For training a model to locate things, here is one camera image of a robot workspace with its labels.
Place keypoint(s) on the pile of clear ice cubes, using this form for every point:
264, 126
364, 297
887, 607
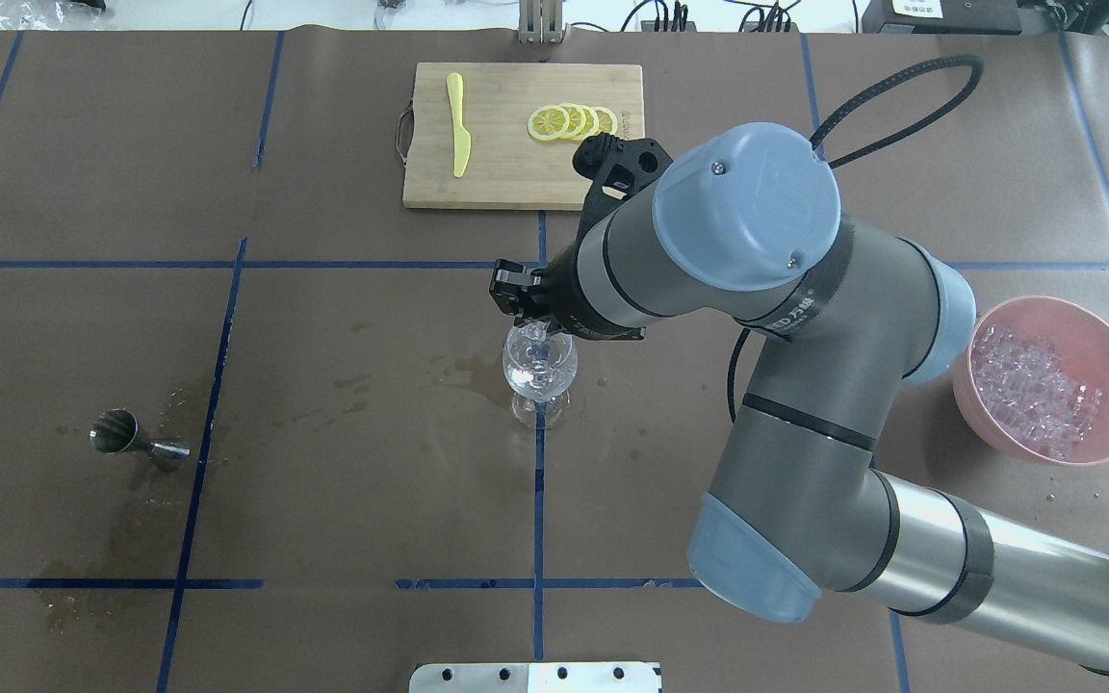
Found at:
1023, 383

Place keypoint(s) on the clear wine glass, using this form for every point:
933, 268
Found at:
540, 365

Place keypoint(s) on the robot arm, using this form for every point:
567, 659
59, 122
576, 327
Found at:
750, 224

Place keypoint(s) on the lemon slice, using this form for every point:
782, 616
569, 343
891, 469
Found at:
550, 123
576, 118
590, 123
604, 120

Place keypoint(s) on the bamboo cutting board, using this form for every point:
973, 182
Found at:
508, 169

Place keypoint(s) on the yellow plastic knife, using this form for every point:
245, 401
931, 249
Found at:
461, 137

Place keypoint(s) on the metal camera stand bracket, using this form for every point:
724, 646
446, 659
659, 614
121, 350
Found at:
541, 22

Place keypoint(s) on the pink plastic bowl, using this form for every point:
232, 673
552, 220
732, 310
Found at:
1083, 339

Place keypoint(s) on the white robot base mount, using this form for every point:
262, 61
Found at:
565, 676

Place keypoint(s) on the steel double jigger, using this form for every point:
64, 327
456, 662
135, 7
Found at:
119, 431

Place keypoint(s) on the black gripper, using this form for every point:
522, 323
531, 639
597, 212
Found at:
581, 310

